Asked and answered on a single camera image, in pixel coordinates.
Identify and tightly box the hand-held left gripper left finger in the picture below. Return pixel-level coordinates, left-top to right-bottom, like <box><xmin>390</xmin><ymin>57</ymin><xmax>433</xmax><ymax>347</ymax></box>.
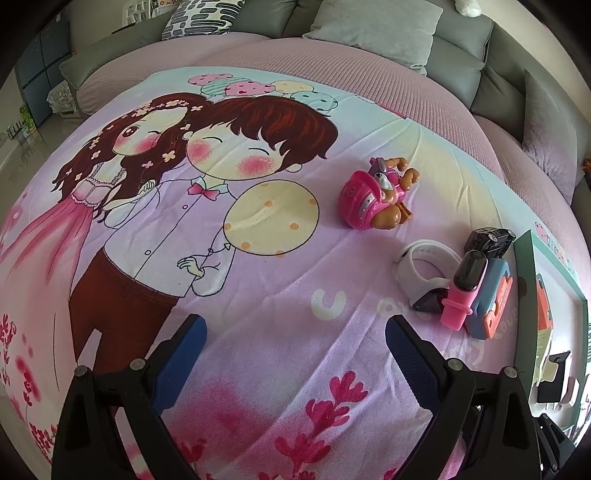
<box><xmin>51</xmin><ymin>314</ymin><xmax>208</xmax><ymax>480</ymax></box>

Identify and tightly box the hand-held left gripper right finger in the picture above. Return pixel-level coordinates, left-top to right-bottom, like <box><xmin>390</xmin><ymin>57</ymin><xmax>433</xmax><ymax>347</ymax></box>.
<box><xmin>385</xmin><ymin>314</ymin><xmax>543</xmax><ymax>480</ymax></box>

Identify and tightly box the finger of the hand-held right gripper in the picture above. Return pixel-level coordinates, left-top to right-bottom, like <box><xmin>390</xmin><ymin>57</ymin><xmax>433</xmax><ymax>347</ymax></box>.
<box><xmin>536</xmin><ymin>413</ymin><xmax>587</xmax><ymax>480</ymax></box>

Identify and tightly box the pink watch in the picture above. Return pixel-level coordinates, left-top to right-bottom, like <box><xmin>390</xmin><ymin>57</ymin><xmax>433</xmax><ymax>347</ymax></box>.
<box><xmin>440</xmin><ymin>249</ymin><xmax>489</xmax><ymax>332</ymax></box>

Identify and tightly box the orange lettered toy pistol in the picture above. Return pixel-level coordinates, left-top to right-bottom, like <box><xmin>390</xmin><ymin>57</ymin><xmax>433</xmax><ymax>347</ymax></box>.
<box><xmin>464</xmin><ymin>256</ymin><xmax>514</xmax><ymax>341</ymax></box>

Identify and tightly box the white watch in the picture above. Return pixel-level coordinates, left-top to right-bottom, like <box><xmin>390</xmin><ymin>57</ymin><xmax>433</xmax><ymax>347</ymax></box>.
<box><xmin>397</xmin><ymin>240</ymin><xmax>464</xmax><ymax>315</ymax></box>

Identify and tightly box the teal cardboard box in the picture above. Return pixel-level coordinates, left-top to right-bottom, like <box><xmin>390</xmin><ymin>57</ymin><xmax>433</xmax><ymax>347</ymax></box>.
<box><xmin>513</xmin><ymin>229</ymin><xmax>591</xmax><ymax>444</ymax></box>

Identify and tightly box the black toy car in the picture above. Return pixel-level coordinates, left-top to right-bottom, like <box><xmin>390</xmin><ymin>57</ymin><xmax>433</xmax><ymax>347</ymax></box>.
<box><xmin>464</xmin><ymin>227</ymin><xmax>517</xmax><ymax>257</ymax></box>

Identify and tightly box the pink puppy toy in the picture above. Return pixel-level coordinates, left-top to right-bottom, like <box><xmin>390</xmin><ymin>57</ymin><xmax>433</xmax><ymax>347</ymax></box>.
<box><xmin>337</xmin><ymin>156</ymin><xmax>421</xmax><ymax>232</ymax></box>

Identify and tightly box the pink printed blanket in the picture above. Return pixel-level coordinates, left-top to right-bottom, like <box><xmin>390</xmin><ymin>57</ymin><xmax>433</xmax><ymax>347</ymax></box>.
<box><xmin>0</xmin><ymin>65</ymin><xmax>583</xmax><ymax>480</ymax></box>

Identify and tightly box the lavender grey pillow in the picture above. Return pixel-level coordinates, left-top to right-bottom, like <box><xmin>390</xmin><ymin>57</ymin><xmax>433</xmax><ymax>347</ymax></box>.
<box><xmin>522</xmin><ymin>69</ymin><xmax>585</xmax><ymax>195</ymax></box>

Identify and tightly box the pink sofa cover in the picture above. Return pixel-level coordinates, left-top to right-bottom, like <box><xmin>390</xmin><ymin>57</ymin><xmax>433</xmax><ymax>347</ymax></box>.
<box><xmin>74</xmin><ymin>30</ymin><xmax>578</xmax><ymax>259</ymax></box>

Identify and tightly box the white lace cloth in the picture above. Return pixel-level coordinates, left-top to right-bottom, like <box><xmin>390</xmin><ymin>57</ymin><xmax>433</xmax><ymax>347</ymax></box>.
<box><xmin>46</xmin><ymin>83</ymin><xmax>79</xmax><ymax>116</ymax></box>

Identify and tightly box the grey blue cabinet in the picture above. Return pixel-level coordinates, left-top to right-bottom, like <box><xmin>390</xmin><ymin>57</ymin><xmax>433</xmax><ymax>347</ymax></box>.
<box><xmin>16</xmin><ymin>18</ymin><xmax>75</xmax><ymax>130</ymax></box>

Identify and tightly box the black white patterned pillow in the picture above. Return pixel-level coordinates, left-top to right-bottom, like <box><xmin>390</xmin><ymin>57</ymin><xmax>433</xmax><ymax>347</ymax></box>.
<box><xmin>161</xmin><ymin>0</ymin><xmax>245</xmax><ymax>41</ymax></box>

